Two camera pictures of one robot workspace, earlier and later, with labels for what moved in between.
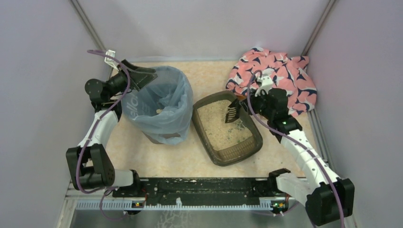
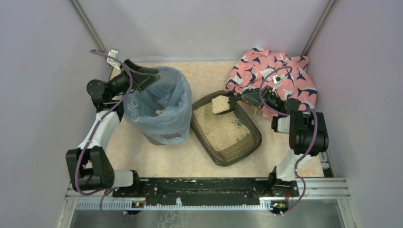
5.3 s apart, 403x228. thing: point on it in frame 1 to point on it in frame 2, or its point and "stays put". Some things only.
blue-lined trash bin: [162, 110] stays put
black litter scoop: [233, 113] to [222, 104]
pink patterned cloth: [290, 73] stays put
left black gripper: [130, 75] stays put
